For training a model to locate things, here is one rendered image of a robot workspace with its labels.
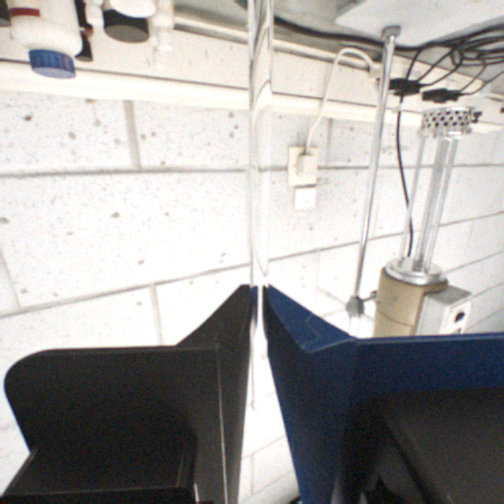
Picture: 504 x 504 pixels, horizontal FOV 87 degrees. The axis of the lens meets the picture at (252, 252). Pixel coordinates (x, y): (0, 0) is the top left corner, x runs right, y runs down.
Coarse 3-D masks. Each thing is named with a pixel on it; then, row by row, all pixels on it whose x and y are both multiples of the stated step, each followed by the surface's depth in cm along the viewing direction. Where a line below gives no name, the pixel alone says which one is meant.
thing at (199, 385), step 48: (240, 288) 10; (192, 336) 6; (240, 336) 6; (48, 384) 3; (96, 384) 4; (144, 384) 4; (192, 384) 4; (240, 384) 6; (48, 432) 4; (96, 432) 4; (144, 432) 4; (192, 432) 4; (240, 432) 7
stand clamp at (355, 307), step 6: (318, 288) 67; (324, 294) 65; (330, 294) 64; (372, 294) 60; (336, 300) 62; (342, 300) 61; (348, 300) 58; (354, 300) 57; (360, 300) 56; (366, 300) 59; (372, 300) 61; (342, 306) 61; (348, 306) 58; (354, 306) 57; (360, 306) 56; (348, 312) 58; (354, 312) 57; (360, 312) 56; (354, 318) 58; (360, 318) 57; (366, 318) 55; (372, 318) 54; (372, 324) 54
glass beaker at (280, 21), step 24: (168, 0) 7; (192, 0) 7; (216, 0) 7; (240, 0) 7; (288, 0) 8; (312, 0) 7; (336, 0) 7; (360, 0) 7; (384, 0) 7; (408, 0) 7; (240, 24) 8; (288, 24) 8; (312, 24) 8
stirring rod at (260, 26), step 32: (256, 0) 6; (256, 32) 6; (256, 64) 6; (256, 96) 7; (256, 128) 7; (256, 160) 7; (256, 192) 7; (256, 224) 8; (256, 256) 8; (256, 288) 8; (256, 320) 9; (256, 352) 9; (256, 384) 10
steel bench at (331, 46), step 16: (176, 16) 40; (192, 16) 40; (288, 32) 45; (320, 32) 45; (336, 32) 45; (352, 32) 45; (464, 32) 45; (496, 32) 45; (320, 48) 52; (336, 48) 52; (368, 48) 52; (432, 48) 52; (448, 48) 52; (464, 48) 51; (480, 48) 51; (496, 48) 51; (432, 64) 60; (448, 64) 60; (496, 80) 72
